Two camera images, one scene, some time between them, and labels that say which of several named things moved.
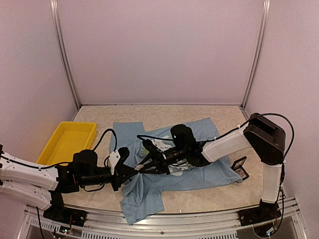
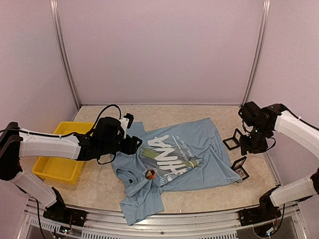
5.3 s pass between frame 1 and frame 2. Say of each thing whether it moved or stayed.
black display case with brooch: stayed
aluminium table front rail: stayed
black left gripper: moved
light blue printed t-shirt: stayed
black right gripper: moved
